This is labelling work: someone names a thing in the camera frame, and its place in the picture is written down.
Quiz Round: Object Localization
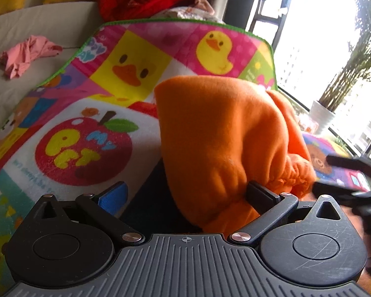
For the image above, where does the pink garment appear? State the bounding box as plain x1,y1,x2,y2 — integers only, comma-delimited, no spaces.
0,35,63,79

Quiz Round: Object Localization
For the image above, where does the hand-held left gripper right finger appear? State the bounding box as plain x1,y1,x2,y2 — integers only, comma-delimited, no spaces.
229,180,347,246

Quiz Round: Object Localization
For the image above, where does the white floral cloth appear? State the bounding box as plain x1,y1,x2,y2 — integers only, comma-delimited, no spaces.
151,6,224,24

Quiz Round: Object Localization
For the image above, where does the orange printed box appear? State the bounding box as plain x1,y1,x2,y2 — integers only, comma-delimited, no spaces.
298,113,319,134

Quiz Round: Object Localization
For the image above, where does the orange pumpkin costume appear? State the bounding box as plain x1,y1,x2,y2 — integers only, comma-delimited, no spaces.
155,75,318,234

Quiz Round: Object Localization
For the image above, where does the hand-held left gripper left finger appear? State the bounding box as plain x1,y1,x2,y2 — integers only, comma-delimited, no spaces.
34,181,146,246

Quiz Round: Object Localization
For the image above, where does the tall palm plant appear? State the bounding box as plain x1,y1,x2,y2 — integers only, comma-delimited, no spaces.
318,0,371,112

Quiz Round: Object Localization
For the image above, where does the beige sofa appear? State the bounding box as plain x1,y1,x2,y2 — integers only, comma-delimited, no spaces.
0,0,112,137

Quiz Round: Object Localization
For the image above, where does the white ribbed plant pot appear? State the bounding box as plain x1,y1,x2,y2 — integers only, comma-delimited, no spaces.
309,100,336,131

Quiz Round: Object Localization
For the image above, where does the pale pink cloth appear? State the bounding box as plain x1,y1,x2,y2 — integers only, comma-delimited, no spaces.
194,0,216,15

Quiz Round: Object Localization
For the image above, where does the colourful cartoon play mat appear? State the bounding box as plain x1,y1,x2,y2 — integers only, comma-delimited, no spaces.
0,19,371,297

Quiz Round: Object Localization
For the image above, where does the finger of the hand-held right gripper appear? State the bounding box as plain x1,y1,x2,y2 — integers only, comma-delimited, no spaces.
312,181,364,206
326,155,371,177

